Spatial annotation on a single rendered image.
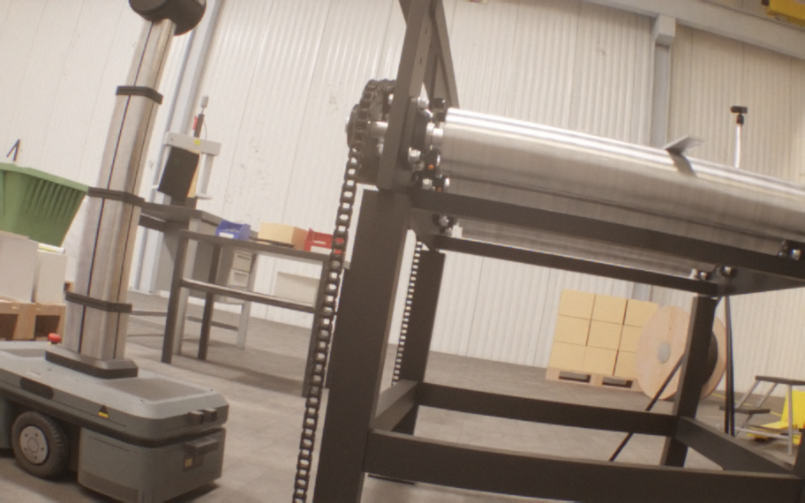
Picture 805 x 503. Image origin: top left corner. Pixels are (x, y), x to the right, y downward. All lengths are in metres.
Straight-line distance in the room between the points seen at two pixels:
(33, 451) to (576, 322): 8.01
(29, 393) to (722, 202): 1.50
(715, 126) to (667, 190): 11.55
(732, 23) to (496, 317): 6.21
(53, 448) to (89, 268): 0.47
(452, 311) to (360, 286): 10.64
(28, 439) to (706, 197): 1.52
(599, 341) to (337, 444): 8.01
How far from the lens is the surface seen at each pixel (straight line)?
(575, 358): 9.31
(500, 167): 1.41
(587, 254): 2.60
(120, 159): 1.95
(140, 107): 1.96
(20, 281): 3.23
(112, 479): 1.72
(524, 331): 12.03
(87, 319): 1.93
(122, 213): 1.92
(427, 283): 2.58
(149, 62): 2.00
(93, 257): 1.95
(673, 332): 8.43
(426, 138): 1.44
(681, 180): 1.43
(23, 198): 3.98
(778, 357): 13.01
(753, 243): 1.80
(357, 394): 1.40
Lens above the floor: 0.56
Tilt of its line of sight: 3 degrees up
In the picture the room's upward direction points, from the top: 10 degrees clockwise
